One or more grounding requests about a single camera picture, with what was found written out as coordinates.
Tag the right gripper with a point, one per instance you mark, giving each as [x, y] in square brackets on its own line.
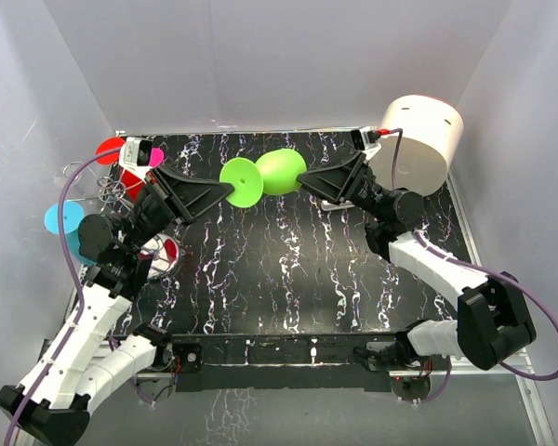
[336, 180]

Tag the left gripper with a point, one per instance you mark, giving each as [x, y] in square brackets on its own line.
[192, 196]

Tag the green wine glass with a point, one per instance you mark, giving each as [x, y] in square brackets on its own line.
[274, 173]

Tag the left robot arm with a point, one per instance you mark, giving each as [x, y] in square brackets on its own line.
[55, 400]

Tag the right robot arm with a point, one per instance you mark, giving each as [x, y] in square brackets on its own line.
[493, 321]

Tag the magenta wine glass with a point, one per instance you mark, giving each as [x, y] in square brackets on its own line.
[157, 157]

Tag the red wine glass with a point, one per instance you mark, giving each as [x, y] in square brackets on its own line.
[132, 181]

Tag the chrome wine glass rack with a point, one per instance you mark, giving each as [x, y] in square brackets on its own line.
[110, 195]

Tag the blue wine glass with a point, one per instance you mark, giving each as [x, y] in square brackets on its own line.
[73, 214]

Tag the small white rectangular block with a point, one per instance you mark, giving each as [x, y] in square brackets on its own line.
[327, 206]

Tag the white cylindrical container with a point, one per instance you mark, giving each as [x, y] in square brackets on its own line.
[431, 132]

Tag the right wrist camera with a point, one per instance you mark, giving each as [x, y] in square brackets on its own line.
[365, 138]

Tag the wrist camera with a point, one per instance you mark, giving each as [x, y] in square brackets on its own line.
[365, 138]
[135, 152]

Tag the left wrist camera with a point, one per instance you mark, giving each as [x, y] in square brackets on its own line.
[135, 152]

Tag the black front mounting rail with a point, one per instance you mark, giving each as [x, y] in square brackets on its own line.
[371, 362]

